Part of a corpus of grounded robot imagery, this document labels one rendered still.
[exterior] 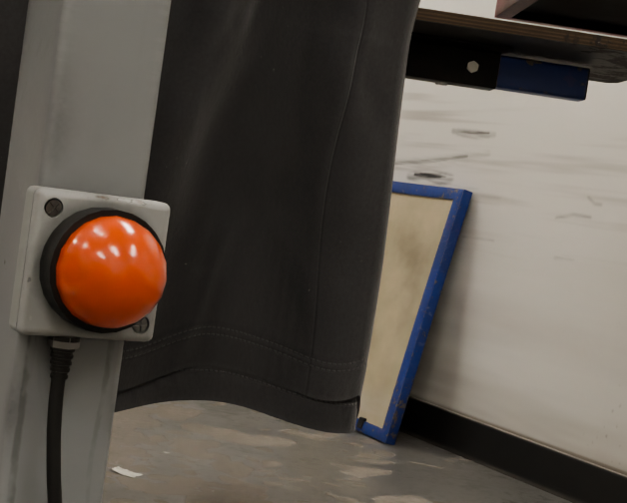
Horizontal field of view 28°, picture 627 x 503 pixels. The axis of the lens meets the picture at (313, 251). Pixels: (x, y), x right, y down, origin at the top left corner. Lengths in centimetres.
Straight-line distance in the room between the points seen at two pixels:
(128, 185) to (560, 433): 288
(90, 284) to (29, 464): 8
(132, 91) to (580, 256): 285
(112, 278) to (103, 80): 8
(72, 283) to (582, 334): 286
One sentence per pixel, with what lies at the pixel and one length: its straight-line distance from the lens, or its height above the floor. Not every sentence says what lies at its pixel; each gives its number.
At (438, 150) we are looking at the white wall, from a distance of 375.
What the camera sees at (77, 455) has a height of 58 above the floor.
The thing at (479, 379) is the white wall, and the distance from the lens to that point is 352.
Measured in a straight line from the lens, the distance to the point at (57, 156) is 44.
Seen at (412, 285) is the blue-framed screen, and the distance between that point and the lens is 363.
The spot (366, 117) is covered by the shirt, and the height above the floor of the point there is 74.
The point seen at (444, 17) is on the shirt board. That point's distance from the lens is 175.
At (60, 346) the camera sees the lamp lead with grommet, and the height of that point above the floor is 62.
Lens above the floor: 69
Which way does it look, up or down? 3 degrees down
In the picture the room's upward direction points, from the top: 8 degrees clockwise
